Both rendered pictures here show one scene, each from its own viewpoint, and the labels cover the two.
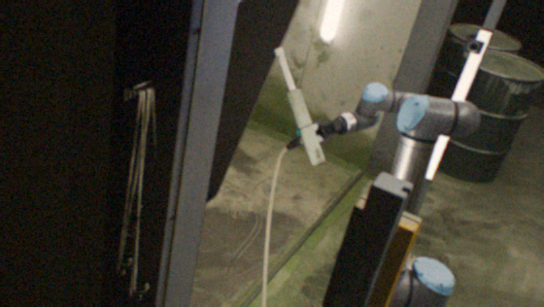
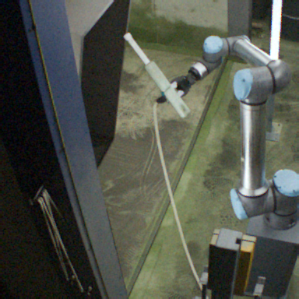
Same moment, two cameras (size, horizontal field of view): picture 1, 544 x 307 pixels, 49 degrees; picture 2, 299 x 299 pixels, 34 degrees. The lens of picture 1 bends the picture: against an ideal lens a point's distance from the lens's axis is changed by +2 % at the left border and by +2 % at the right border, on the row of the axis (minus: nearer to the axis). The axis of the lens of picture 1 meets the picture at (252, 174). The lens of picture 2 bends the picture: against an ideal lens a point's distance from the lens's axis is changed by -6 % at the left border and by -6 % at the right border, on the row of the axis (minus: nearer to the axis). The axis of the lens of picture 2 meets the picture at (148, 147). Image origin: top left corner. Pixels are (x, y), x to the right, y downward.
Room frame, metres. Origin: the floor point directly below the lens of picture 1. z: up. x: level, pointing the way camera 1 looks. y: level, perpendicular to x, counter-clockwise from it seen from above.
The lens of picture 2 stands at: (0.17, -0.07, 2.68)
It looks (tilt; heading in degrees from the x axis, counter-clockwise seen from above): 45 degrees down; 1
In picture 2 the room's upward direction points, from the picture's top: 6 degrees counter-clockwise
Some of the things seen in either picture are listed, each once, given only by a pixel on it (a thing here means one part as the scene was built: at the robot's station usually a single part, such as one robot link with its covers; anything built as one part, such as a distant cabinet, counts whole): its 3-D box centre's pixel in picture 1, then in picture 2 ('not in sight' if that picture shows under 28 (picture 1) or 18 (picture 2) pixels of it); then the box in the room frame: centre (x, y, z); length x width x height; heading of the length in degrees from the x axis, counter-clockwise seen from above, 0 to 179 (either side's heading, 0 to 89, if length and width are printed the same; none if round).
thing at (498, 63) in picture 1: (502, 65); not in sight; (4.28, -1.61, 0.86); 0.54 x 0.54 x 0.01
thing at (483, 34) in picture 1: (454, 109); (276, 19); (2.86, -0.94, 1.02); 0.06 x 0.02 x 0.83; 67
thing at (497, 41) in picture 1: (484, 38); not in sight; (4.93, -1.62, 0.86); 0.54 x 0.54 x 0.01
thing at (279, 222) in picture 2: not in sight; (283, 209); (1.64, -0.68, 0.69); 0.19 x 0.19 x 0.10
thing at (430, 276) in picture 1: (425, 288); (284, 191); (1.64, -0.67, 0.83); 0.17 x 0.15 x 0.18; 98
